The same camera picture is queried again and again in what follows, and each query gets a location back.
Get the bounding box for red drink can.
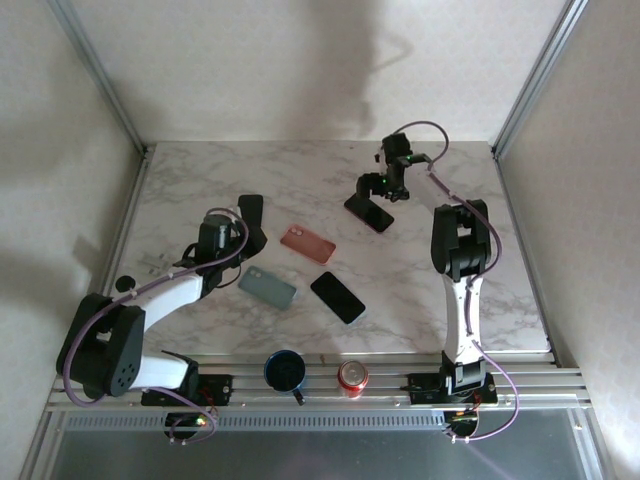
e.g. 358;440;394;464
337;358;371;400

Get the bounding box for blue mug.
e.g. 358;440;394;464
263;349;308;406

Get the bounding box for aluminium table side rail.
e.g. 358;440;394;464
74;147;154;371
492;149;564;366

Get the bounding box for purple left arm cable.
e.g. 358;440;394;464
62;209;251;446

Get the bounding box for black smartphone dark frame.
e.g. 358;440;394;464
237;193;265;232

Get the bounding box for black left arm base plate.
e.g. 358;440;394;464
141;373;235;407

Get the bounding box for smartphone pale green frame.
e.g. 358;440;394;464
309;271;367;326

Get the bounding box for pink phone case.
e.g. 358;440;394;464
279;223;337;265

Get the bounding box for aluminium frame post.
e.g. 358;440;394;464
491;0;597;160
47;0;154;156

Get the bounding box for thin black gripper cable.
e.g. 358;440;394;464
172;242;242;292

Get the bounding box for grey green phone case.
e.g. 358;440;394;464
236;264;300;312

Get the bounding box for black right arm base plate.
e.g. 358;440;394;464
407;372;499;406

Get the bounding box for aluminium extrusion base rails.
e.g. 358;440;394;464
47;349;594;414

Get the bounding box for perforated steel panel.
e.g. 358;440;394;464
19;409;621;480

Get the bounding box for black phone case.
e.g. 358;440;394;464
237;193;265;232

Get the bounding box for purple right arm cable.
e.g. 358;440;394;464
389;119;521;445

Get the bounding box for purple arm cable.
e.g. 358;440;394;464
389;119;521;445
62;209;251;446

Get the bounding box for smartphone pink frame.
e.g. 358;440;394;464
343;192;396;235

